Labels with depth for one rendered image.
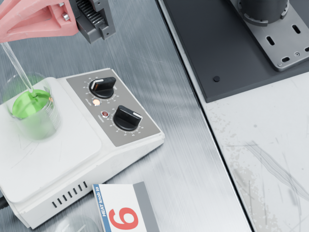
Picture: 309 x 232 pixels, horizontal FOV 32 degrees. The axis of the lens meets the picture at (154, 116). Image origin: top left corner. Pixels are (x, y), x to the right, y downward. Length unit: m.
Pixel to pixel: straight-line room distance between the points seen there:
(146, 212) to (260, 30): 0.29
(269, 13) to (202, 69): 0.12
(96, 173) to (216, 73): 0.22
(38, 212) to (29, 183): 0.05
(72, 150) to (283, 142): 0.27
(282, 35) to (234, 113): 0.13
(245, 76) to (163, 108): 0.12
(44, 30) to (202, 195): 0.29
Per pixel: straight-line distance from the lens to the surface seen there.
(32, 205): 0.62
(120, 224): 0.63
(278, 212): 0.67
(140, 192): 0.67
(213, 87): 0.72
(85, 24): 0.51
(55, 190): 0.62
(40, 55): 0.79
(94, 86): 0.67
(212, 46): 0.75
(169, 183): 0.67
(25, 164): 0.62
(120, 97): 0.69
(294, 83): 0.75
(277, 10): 0.75
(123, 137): 0.64
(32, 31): 0.51
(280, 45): 0.75
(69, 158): 0.61
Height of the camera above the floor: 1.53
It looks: 62 degrees down
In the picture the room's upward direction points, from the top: 7 degrees counter-clockwise
